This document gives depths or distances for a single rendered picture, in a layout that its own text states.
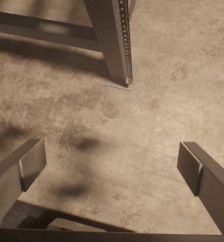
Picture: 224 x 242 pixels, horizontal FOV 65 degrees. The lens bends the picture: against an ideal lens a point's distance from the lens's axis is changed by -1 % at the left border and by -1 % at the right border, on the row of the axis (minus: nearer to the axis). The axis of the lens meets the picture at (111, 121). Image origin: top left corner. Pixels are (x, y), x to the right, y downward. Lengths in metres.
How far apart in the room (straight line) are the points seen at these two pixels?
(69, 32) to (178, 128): 0.65
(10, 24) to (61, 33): 0.22
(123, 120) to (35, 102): 0.51
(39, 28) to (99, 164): 0.66
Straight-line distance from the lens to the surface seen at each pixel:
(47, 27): 0.79
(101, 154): 0.93
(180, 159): 0.17
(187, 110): 0.96
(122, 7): 0.45
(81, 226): 0.94
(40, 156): 0.17
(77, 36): 0.72
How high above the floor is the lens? 0.91
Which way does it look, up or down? 79 degrees down
